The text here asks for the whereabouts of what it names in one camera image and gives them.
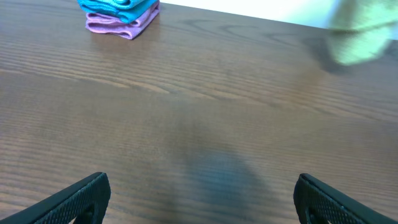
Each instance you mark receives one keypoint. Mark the folded blue cloth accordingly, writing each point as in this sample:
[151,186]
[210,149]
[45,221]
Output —
[127,11]

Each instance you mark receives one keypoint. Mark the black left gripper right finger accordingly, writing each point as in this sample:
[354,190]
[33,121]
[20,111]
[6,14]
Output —
[318,203]

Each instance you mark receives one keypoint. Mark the light green cloth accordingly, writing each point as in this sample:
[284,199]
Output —
[361,30]

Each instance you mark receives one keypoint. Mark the folded pink cloth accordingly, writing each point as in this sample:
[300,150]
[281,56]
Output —
[104,24]

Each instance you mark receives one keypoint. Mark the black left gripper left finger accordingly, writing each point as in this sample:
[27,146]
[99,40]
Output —
[83,202]

